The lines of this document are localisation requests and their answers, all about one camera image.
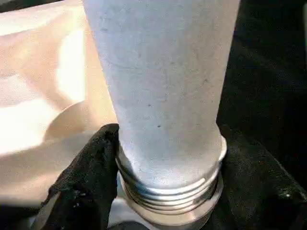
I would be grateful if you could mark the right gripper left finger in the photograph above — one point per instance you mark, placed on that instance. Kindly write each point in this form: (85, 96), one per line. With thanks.
(84, 187)

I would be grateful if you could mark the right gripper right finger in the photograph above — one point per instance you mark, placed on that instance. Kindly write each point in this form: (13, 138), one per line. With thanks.
(259, 196)

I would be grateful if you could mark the white plastic table top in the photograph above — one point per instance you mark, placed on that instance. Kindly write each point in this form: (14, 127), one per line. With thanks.
(36, 83)

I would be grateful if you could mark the white plastic table leg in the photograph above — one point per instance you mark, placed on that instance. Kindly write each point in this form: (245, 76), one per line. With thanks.
(163, 83)

